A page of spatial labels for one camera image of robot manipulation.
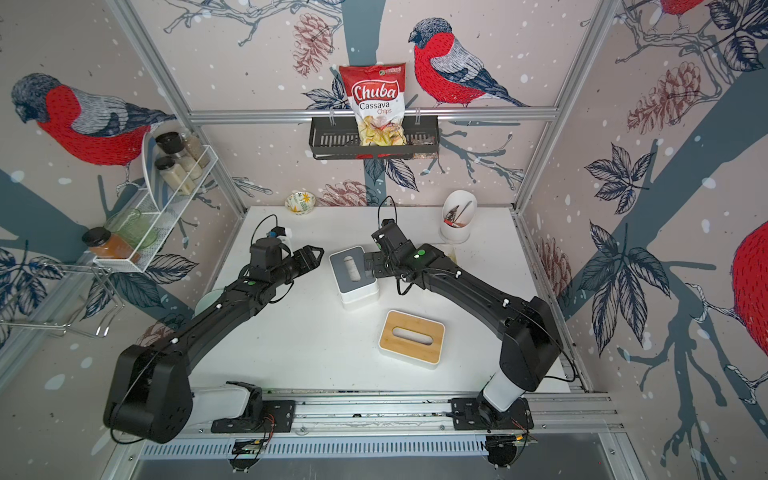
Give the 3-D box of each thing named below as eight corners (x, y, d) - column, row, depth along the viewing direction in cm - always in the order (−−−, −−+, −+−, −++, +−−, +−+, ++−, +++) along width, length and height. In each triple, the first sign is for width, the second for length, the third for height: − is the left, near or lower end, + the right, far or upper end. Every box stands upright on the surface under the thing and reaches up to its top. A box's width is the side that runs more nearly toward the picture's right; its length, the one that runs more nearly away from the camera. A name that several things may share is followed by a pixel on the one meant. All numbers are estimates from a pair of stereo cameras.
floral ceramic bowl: (284, 214, 120) (282, 209, 117) (290, 197, 127) (288, 191, 124) (312, 214, 120) (310, 208, 117) (316, 196, 127) (315, 191, 124)
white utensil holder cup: (440, 244, 110) (446, 215, 98) (437, 219, 119) (442, 189, 106) (470, 244, 110) (480, 215, 98) (465, 219, 119) (473, 189, 106)
